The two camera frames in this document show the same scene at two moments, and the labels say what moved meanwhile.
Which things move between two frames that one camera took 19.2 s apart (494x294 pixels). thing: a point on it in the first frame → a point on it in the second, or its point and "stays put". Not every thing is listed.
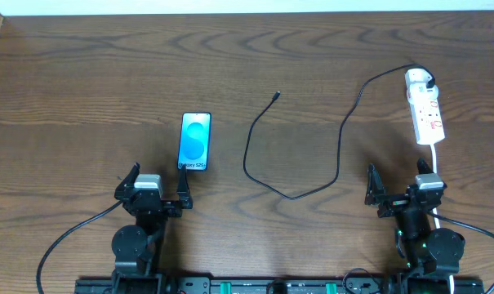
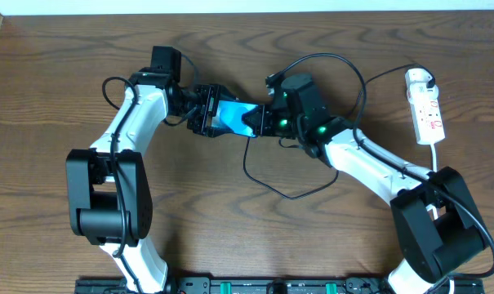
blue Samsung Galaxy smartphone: (194, 140) → (229, 114)
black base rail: (278, 286) stays put
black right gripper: (399, 200) → (266, 121)
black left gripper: (156, 202) → (206, 109)
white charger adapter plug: (420, 86) stays put
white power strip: (428, 121) stays put
